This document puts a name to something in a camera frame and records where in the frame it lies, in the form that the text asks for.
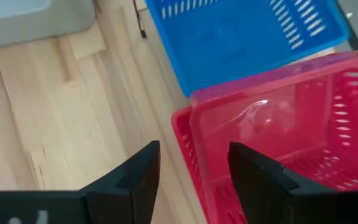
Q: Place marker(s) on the blue plastic basket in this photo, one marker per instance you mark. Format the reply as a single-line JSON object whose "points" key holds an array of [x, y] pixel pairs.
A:
{"points": [[228, 46]]}

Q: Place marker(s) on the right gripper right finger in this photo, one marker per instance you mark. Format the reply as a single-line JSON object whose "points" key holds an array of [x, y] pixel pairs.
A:
{"points": [[291, 208]]}

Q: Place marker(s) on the black aluminium rig frame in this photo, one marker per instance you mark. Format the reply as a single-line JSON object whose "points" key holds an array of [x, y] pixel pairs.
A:
{"points": [[354, 39]]}

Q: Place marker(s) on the white plastic bin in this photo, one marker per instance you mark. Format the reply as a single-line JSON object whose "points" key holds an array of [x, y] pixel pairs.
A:
{"points": [[26, 21]]}

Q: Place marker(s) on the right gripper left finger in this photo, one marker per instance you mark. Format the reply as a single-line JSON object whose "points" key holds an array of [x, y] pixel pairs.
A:
{"points": [[57, 208]]}

